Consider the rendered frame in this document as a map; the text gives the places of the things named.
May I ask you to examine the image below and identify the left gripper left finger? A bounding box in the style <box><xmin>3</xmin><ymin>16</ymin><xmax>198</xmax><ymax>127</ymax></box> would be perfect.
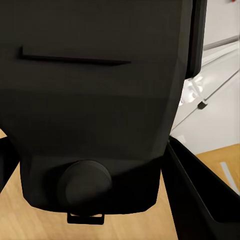
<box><xmin>0</xmin><ymin>136</ymin><xmax>20</xmax><ymax>193</ymax></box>

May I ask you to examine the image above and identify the digital camera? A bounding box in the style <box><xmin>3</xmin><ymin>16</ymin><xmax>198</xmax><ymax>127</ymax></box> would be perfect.
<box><xmin>0</xmin><ymin>0</ymin><xmax>208</xmax><ymax>225</ymax></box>

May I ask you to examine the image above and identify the camera tripod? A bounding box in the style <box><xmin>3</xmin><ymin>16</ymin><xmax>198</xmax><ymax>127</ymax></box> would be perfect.
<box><xmin>169</xmin><ymin>35</ymin><xmax>240</xmax><ymax>136</ymax></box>

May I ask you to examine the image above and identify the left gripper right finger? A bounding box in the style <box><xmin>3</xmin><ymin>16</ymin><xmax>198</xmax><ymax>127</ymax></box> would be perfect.
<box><xmin>161</xmin><ymin>136</ymin><xmax>240</xmax><ymax>240</ymax></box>

